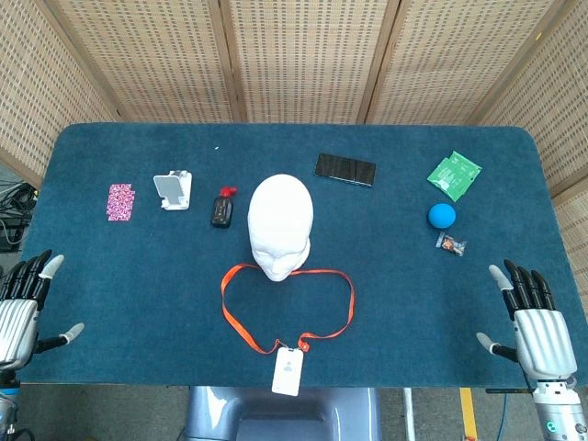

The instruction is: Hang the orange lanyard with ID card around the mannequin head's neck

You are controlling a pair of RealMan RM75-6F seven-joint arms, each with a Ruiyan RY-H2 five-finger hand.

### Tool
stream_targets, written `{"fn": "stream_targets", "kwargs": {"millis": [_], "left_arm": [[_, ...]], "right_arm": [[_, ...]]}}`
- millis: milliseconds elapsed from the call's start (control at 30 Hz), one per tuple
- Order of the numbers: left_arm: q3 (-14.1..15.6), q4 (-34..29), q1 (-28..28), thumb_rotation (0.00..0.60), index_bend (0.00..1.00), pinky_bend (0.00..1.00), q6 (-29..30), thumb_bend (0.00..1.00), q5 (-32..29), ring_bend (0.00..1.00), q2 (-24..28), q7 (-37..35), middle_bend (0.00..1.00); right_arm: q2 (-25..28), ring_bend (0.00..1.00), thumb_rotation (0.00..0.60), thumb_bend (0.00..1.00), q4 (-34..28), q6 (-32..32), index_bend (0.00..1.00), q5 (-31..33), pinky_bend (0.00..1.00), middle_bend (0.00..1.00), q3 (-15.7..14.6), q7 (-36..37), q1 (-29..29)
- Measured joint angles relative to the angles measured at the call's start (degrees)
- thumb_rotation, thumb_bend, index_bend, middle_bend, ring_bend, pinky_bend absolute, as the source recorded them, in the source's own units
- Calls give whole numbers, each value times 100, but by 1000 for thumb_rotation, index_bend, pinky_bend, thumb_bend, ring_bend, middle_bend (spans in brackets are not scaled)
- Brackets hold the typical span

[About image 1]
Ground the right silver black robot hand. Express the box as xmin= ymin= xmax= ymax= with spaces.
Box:
xmin=476 ymin=259 xmax=579 ymax=382

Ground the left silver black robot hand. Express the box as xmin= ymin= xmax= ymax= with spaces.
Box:
xmin=0 ymin=249 xmax=86 ymax=372

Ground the orange lanyard with badge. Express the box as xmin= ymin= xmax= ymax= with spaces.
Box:
xmin=220 ymin=263 xmax=356 ymax=356

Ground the white badge card holder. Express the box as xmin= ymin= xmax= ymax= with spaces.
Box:
xmin=270 ymin=346 xmax=305 ymax=397

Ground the white mannequin head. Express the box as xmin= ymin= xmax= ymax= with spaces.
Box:
xmin=246 ymin=173 xmax=315 ymax=283

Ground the blue felt table cover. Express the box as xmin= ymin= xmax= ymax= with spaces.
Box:
xmin=16 ymin=121 xmax=588 ymax=390

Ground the small clear snack wrapper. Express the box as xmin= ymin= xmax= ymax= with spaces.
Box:
xmin=435 ymin=232 xmax=469 ymax=257

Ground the white table leg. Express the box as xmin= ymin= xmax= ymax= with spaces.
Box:
xmin=402 ymin=388 xmax=417 ymax=441

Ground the pink patterned card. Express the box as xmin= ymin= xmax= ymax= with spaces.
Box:
xmin=106 ymin=183 xmax=136 ymax=222

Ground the blue ball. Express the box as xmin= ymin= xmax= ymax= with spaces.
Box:
xmin=427 ymin=202 xmax=458 ymax=230

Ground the green foil packet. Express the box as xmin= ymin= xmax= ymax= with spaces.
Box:
xmin=426 ymin=150 xmax=483 ymax=203

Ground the white phone stand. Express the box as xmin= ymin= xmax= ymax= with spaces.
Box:
xmin=153 ymin=169 xmax=193 ymax=212

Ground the black bottle red cap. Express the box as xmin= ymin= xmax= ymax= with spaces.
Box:
xmin=210 ymin=186 xmax=238 ymax=229

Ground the black smartphone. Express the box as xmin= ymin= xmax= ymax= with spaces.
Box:
xmin=313 ymin=153 xmax=378 ymax=187

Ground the grey-blue robot torso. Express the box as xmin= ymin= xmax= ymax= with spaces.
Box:
xmin=183 ymin=385 xmax=382 ymax=441

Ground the woven bamboo folding screen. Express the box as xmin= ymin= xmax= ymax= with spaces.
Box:
xmin=0 ymin=0 xmax=588 ymax=197

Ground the black floor cables bundle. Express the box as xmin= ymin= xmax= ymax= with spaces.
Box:
xmin=0 ymin=181 xmax=40 ymax=252

